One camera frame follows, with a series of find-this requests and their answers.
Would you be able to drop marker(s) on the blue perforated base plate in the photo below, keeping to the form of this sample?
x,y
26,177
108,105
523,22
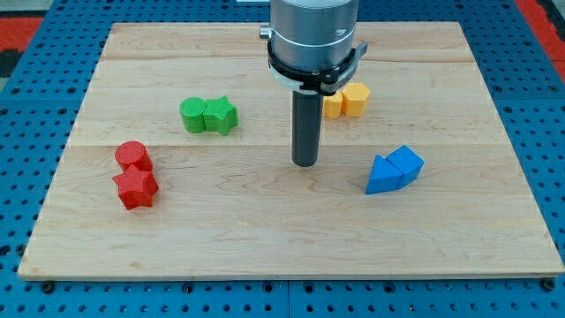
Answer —
x,y
42,98

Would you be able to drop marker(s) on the yellow hexagon block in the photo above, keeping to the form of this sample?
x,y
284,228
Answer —
x,y
355,99

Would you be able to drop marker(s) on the yellow small block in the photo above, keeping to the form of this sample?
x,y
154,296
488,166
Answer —
x,y
332,105

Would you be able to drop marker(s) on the blue cube block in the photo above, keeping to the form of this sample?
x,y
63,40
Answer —
x,y
408,163

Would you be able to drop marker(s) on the blue triangle block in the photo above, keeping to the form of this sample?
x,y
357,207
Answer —
x,y
384,176

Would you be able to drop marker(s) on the red cylinder block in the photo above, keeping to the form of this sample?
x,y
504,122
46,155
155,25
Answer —
x,y
133,153

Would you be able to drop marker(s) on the wooden board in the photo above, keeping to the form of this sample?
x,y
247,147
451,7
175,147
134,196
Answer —
x,y
236,207

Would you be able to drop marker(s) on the red star block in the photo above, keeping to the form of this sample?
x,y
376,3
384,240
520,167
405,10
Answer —
x,y
136,188

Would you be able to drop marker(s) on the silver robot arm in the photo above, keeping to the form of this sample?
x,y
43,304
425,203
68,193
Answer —
x,y
311,35

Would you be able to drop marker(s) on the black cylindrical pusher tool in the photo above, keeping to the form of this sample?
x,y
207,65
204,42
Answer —
x,y
306,122

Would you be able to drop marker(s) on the green cylinder block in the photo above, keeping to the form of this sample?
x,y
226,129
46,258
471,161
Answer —
x,y
191,111

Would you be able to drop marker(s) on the green star block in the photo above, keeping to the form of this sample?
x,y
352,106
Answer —
x,y
220,115

